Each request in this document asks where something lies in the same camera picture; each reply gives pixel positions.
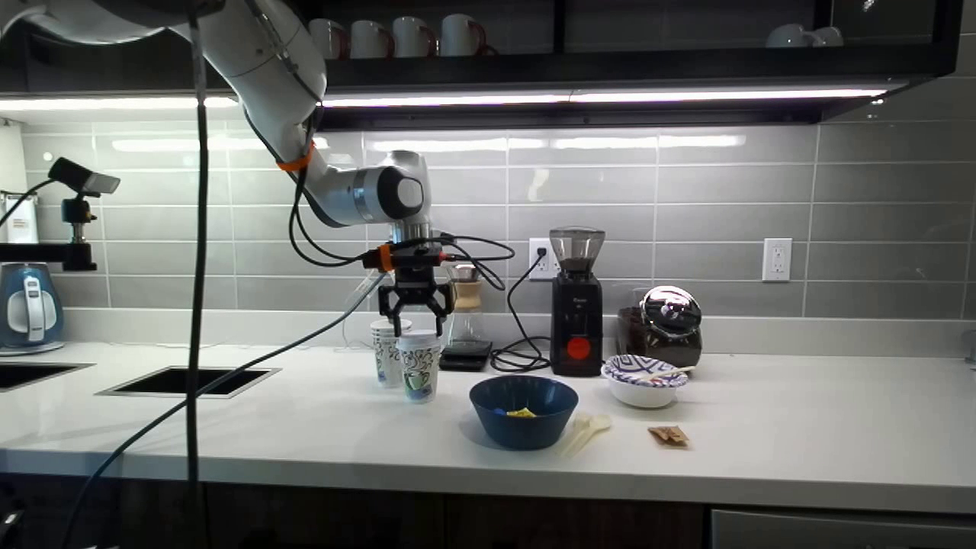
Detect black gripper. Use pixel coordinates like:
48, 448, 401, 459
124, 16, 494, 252
378, 243, 455, 335

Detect white plastic cup lid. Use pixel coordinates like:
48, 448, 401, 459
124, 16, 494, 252
398, 312, 436, 335

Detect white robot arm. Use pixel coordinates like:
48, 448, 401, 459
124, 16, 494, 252
0, 0, 455, 334

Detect single patterned paper cup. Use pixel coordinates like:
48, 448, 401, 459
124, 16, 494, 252
397, 335, 439, 400

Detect glass pour-over carafe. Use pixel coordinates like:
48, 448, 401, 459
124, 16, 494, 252
450, 262, 481, 343

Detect black small scale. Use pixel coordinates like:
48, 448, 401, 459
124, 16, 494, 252
439, 343, 494, 372

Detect dark blue bowl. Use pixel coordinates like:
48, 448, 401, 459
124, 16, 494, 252
470, 375, 580, 451

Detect yellow packet in bowl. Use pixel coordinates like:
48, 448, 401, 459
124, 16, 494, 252
504, 410, 536, 422

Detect black coffee grinder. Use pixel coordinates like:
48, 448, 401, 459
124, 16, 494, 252
548, 229, 603, 375

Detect pale wooden stirrers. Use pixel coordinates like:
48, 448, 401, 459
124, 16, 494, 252
566, 419, 613, 451

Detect white patterned bowl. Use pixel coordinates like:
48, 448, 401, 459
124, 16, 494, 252
602, 354, 689, 410

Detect white mug on shelf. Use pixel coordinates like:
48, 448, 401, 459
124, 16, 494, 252
309, 20, 348, 62
350, 20, 390, 62
390, 16, 436, 58
439, 14, 488, 58

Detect chrome round kettle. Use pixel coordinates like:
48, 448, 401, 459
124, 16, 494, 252
615, 283, 700, 365

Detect brown packet on counter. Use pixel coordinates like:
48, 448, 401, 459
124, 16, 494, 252
647, 426, 689, 448

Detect blue white electric kettle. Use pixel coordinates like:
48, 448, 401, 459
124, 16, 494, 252
0, 262, 63, 354

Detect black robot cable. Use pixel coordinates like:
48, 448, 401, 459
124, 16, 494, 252
57, 20, 516, 549

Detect black grinder power cord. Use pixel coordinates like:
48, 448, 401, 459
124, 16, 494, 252
488, 241, 555, 375

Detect black wall shelf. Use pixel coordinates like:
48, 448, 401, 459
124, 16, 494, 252
286, 0, 968, 131

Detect black camera on stand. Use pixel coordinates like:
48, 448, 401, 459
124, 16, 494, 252
48, 159, 119, 272

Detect white wall outlet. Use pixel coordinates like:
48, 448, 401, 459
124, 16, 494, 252
760, 238, 794, 283

